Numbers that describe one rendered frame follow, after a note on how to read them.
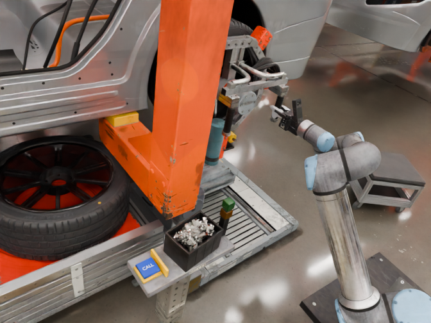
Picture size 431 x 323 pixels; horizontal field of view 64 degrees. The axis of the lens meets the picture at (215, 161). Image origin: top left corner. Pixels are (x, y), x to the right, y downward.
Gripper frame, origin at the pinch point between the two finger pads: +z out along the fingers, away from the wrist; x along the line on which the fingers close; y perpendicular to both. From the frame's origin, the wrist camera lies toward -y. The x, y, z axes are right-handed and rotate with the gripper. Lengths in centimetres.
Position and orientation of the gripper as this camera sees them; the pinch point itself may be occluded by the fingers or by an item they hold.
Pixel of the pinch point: (274, 105)
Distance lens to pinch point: 187.0
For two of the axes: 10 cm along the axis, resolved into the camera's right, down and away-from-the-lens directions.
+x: 7.7, -2.7, 5.7
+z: -6.1, -5.5, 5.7
